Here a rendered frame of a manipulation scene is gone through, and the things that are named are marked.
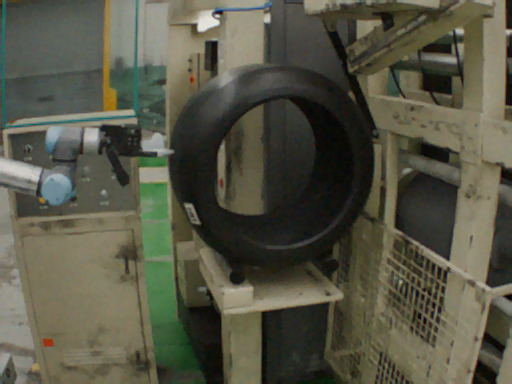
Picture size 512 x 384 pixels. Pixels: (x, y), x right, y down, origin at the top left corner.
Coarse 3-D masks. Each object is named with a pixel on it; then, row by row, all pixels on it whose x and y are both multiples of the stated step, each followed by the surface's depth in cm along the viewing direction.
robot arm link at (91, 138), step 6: (90, 132) 133; (96, 132) 134; (84, 138) 132; (90, 138) 133; (96, 138) 133; (84, 144) 132; (90, 144) 133; (96, 144) 133; (84, 150) 133; (90, 150) 134; (96, 150) 134
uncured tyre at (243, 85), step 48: (192, 96) 152; (240, 96) 133; (288, 96) 136; (336, 96) 140; (192, 144) 134; (336, 144) 171; (192, 192) 136; (336, 192) 171; (240, 240) 142; (288, 240) 168; (336, 240) 152
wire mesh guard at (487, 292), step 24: (384, 240) 159; (408, 240) 143; (360, 264) 176; (360, 288) 177; (432, 288) 132; (480, 288) 110; (336, 312) 198; (456, 312) 121; (480, 312) 110; (384, 336) 160; (480, 336) 111; (360, 360) 176; (408, 360) 144
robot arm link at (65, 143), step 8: (56, 128) 131; (64, 128) 132; (72, 128) 133; (80, 128) 134; (48, 136) 129; (56, 136) 130; (64, 136) 130; (72, 136) 131; (80, 136) 132; (48, 144) 129; (56, 144) 130; (64, 144) 131; (72, 144) 131; (80, 144) 132; (48, 152) 131; (56, 152) 131; (64, 152) 131; (72, 152) 133; (80, 152) 133
